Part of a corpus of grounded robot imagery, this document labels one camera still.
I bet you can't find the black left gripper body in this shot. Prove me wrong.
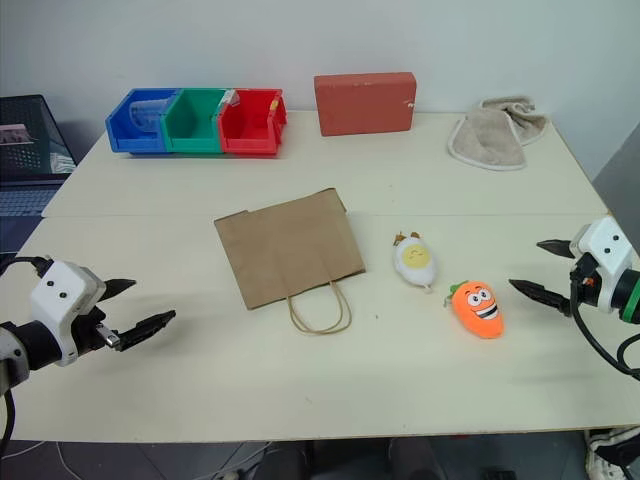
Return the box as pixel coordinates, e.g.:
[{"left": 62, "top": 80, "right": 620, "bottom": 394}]
[{"left": 69, "top": 304, "right": 125, "bottom": 355}]

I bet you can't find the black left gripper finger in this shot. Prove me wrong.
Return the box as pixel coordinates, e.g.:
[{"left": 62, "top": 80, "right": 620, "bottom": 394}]
[
  {"left": 101, "top": 278, "right": 138, "bottom": 302},
  {"left": 118, "top": 309, "right": 178, "bottom": 352}
]

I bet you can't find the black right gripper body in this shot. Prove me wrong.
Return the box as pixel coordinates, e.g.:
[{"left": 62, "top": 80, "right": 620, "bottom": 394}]
[{"left": 568, "top": 253, "right": 602, "bottom": 308}]

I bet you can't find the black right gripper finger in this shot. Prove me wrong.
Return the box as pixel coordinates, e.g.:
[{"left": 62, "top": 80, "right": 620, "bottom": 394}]
[
  {"left": 507, "top": 277, "right": 572, "bottom": 317},
  {"left": 535, "top": 239, "right": 577, "bottom": 260}
]

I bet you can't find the brown paper bag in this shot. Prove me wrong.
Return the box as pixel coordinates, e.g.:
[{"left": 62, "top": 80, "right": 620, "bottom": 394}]
[{"left": 213, "top": 187, "right": 368, "bottom": 337}]

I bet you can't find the orange carrot plush toy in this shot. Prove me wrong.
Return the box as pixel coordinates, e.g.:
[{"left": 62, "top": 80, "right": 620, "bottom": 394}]
[{"left": 441, "top": 279, "right": 507, "bottom": 342}]

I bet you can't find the egg plush toy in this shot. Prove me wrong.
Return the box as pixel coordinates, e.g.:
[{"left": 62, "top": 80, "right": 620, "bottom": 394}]
[{"left": 390, "top": 230, "right": 443, "bottom": 295}]

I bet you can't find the beige folded towel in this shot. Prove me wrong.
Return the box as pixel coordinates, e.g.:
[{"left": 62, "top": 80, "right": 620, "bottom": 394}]
[{"left": 446, "top": 94, "right": 552, "bottom": 173}]

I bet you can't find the blue plastic storage bin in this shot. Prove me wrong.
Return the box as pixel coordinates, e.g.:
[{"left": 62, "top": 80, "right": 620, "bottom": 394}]
[{"left": 104, "top": 88, "right": 182, "bottom": 156}]

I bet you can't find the black mesh basket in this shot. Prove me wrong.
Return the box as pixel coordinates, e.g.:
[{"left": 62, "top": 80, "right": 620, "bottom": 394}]
[{"left": 0, "top": 94, "right": 79, "bottom": 218}]

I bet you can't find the white sneaker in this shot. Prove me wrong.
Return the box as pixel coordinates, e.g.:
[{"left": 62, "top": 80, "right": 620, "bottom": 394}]
[{"left": 584, "top": 427, "right": 640, "bottom": 480}]

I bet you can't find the clear plastic cup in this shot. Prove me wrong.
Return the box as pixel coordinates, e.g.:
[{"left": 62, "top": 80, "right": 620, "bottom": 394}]
[{"left": 128, "top": 96, "right": 174, "bottom": 135}]

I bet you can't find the green plastic storage bin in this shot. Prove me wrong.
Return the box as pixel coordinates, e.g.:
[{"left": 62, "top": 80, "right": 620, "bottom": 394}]
[{"left": 161, "top": 87, "right": 237, "bottom": 154}]

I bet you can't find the red plastic storage bin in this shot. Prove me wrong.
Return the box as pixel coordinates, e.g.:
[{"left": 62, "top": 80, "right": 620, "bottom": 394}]
[{"left": 217, "top": 88, "right": 289, "bottom": 156}]

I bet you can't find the red-brown rectangular box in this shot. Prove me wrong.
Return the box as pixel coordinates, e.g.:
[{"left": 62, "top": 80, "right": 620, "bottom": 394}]
[{"left": 313, "top": 70, "right": 419, "bottom": 138}]

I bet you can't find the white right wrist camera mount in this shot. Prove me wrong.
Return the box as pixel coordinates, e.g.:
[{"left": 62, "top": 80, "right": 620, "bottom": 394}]
[{"left": 569, "top": 216, "right": 640, "bottom": 314}]

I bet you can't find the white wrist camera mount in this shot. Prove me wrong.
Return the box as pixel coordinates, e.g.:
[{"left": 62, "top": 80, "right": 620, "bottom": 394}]
[
  {"left": 29, "top": 259, "right": 107, "bottom": 368},
  {"left": 569, "top": 216, "right": 640, "bottom": 314}
]

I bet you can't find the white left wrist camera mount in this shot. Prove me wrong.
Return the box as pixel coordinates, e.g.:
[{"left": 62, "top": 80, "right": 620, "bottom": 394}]
[{"left": 29, "top": 259, "right": 107, "bottom": 368}]

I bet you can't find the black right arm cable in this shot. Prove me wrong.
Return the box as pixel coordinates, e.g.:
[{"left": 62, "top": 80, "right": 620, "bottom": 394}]
[{"left": 569, "top": 294, "right": 640, "bottom": 382}]

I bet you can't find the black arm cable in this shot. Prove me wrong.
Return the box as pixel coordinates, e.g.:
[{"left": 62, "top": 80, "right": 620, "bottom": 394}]
[
  {"left": 0, "top": 255, "right": 53, "bottom": 454},
  {"left": 569, "top": 294, "right": 640, "bottom": 382}
]

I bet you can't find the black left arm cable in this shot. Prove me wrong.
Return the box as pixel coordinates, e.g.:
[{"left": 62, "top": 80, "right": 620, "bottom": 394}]
[{"left": 0, "top": 255, "right": 53, "bottom": 454}]

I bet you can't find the white floor cable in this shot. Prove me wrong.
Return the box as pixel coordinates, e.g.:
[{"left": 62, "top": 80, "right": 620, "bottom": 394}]
[{"left": 0, "top": 441, "right": 109, "bottom": 476}]

